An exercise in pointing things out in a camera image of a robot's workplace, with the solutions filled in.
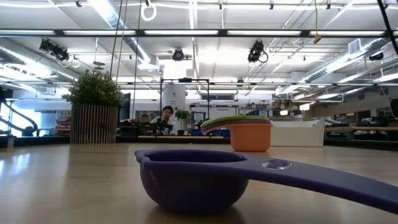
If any white round column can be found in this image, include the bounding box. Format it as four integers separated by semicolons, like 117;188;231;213
161;83;187;135

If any white hanging ring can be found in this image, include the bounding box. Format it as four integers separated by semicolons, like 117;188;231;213
140;0;157;22

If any silver air duct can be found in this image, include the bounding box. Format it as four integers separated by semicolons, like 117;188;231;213
303;37;398;85
0;37;72;78

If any red storage bin rack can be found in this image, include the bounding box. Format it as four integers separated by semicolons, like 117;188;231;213
55;115;72;137

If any green measuring cup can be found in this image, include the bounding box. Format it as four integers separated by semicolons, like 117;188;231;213
201;115;271;125

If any orange measuring cup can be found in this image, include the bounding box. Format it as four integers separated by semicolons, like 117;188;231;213
201;123;274;152

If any dark blue measuring cup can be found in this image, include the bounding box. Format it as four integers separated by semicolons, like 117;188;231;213
134;149;398;215

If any small potted tree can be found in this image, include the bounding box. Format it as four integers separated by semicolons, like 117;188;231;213
174;109;191;135

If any yellow hanging cord connector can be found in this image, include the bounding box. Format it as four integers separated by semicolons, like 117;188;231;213
313;0;323;44

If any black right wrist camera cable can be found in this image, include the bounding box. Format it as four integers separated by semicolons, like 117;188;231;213
376;0;398;55

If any black metal frame stand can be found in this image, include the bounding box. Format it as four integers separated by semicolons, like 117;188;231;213
159;77;210;138

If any white plastic basket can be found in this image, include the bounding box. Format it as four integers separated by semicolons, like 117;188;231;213
271;118;326;147

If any black curved hose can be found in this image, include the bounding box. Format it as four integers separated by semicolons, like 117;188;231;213
0;98;39;138

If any black hanging cable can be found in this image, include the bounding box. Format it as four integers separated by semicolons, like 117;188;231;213
109;0;124;78
132;0;142;119

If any person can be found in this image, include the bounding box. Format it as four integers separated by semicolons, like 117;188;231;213
149;105;175;136

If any tan hanging cord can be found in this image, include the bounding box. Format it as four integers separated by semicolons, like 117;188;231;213
115;0;129;85

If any long ceiling light bar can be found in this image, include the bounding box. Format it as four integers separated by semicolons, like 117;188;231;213
0;29;398;38

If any potted plant in slatted pot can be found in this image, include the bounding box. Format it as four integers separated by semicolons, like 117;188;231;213
61;70;124;146

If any black ceiling-mounted camera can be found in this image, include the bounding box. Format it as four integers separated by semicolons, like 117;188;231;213
39;39;70;62
172;48;185;62
247;39;269;63

